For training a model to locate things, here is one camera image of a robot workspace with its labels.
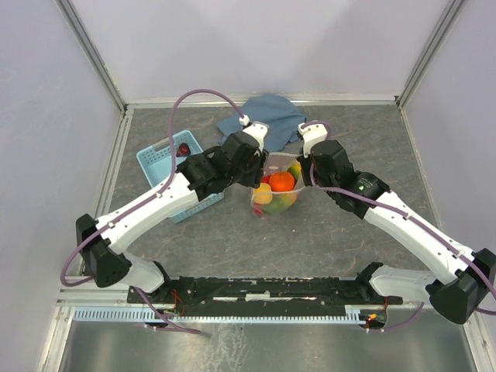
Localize small yellow orange fruit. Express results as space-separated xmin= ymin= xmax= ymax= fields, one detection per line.
xmin=252 ymin=183 xmax=273 ymax=205

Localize orange persimmon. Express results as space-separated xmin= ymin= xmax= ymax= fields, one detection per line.
xmin=268 ymin=171 xmax=295 ymax=192

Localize clear zip top bag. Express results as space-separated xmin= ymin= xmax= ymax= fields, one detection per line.
xmin=250 ymin=153 xmax=305 ymax=210

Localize small dark plum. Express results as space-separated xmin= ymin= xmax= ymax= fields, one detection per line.
xmin=176 ymin=143 xmax=191 ymax=157

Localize green orange mango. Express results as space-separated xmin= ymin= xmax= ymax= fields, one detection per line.
xmin=262 ymin=192 xmax=298 ymax=215

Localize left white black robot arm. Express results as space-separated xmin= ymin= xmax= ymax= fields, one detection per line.
xmin=78 ymin=122 xmax=268 ymax=302

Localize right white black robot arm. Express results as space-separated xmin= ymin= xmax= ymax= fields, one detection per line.
xmin=298 ymin=139 xmax=495 ymax=325

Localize blue folded cloth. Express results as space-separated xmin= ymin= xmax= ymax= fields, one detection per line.
xmin=240 ymin=94 xmax=307 ymax=153

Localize light blue plastic basket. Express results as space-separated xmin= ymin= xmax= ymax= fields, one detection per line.
xmin=136 ymin=130 xmax=224 ymax=223

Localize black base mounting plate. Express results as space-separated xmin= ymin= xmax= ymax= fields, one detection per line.
xmin=148 ymin=277 xmax=403 ymax=318

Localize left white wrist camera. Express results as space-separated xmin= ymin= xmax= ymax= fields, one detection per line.
xmin=239 ymin=115 xmax=269 ymax=150

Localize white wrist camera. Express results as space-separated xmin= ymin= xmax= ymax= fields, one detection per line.
xmin=239 ymin=115 xmax=269 ymax=150
xmin=298 ymin=120 xmax=331 ymax=154

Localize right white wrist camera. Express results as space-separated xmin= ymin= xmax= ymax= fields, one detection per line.
xmin=298 ymin=120 xmax=331 ymax=154

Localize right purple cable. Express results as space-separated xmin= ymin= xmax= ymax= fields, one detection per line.
xmin=298 ymin=119 xmax=496 ymax=332

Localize aluminium frame profiles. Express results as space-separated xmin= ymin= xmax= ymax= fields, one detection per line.
xmin=37 ymin=1 xmax=495 ymax=371

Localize light blue cable duct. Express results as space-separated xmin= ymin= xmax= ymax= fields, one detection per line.
xmin=73 ymin=304 xmax=373 ymax=322

